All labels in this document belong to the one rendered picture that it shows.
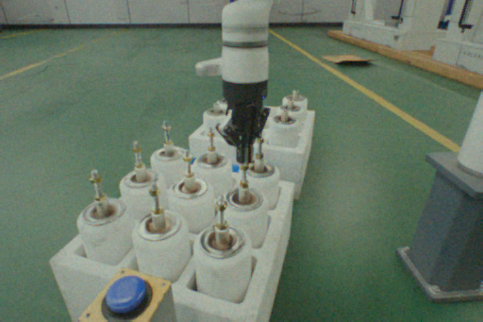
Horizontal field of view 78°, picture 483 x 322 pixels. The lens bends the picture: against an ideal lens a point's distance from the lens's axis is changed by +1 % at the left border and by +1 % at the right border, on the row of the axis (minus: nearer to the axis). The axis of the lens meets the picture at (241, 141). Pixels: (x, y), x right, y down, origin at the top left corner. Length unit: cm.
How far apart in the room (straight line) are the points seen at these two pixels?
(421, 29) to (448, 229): 321
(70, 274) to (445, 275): 76
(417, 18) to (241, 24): 340
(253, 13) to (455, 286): 72
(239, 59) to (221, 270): 32
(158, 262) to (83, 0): 684
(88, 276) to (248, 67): 45
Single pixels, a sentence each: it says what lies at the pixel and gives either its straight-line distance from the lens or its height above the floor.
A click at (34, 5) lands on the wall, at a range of 761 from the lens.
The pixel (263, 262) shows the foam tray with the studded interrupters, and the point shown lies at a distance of 58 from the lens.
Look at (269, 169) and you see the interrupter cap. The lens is 69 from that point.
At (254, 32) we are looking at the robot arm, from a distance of 45.
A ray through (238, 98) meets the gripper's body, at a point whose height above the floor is 47.
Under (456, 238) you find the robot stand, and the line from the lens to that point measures 77.
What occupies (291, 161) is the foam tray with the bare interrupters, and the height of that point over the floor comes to 15.
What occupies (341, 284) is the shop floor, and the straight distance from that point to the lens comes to 81.
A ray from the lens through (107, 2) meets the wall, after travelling 707.
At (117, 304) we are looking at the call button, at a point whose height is 33.
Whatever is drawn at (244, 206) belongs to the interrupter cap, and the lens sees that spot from 58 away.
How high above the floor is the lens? 61
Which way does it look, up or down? 26 degrees down
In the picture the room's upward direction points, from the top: straight up
